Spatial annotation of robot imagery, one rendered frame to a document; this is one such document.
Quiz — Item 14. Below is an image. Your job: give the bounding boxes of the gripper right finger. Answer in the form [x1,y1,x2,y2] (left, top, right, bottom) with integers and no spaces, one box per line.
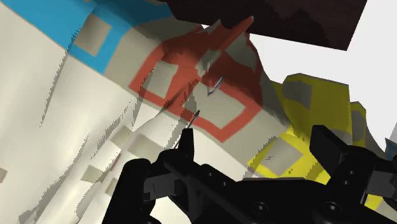
[309,125,397,206]

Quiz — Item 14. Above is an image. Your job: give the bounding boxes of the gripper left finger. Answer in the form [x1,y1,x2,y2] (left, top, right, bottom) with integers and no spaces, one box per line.
[102,127,249,224]

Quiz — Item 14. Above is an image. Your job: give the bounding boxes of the bed with colourful squares bedspread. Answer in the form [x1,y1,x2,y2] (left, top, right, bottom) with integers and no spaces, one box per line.
[0,0,397,224]

